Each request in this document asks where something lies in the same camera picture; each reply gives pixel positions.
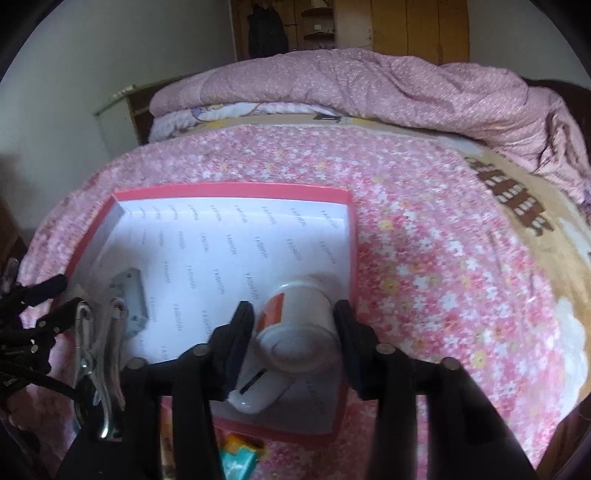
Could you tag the pink quilt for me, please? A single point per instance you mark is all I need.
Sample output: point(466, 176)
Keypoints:
point(369, 83)

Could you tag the pink rimmed white box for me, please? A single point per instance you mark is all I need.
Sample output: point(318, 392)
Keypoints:
point(207, 240)

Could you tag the wooden corner shelf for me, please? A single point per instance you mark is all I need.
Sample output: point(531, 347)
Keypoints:
point(318, 27)

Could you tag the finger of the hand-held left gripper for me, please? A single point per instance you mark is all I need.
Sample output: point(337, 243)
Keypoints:
point(62, 316)
point(44, 287)

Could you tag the green snack packet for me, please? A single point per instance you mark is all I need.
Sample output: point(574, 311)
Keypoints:
point(238, 464)

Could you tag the bedside cabinet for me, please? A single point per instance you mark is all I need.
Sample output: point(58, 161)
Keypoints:
point(138, 106)

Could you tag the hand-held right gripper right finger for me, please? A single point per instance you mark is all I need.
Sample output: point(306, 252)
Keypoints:
point(344, 344)

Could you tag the grey metal hinge plate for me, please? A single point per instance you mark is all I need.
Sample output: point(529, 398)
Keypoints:
point(131, 300)

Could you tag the pink floral blanket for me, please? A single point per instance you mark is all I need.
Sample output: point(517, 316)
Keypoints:
point(438, 277)

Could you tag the metal spring clip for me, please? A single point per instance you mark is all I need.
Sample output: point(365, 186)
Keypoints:
point(99, 364)

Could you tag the cartoon print pillow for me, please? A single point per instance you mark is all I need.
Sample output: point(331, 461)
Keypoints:
point(221, 113)

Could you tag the white plastic case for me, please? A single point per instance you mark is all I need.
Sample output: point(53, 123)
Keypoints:
point(270, 398)

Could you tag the dark wooden headboard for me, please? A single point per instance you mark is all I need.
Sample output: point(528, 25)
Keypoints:
point(554, 86)

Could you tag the wooden wardrobe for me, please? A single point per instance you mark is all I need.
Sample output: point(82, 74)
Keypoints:
point(415, 27)

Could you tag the dark jacket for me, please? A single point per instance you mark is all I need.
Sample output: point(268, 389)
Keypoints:
point(267, 32)

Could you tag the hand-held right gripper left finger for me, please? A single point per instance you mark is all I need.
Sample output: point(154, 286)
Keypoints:
point(244, 344)

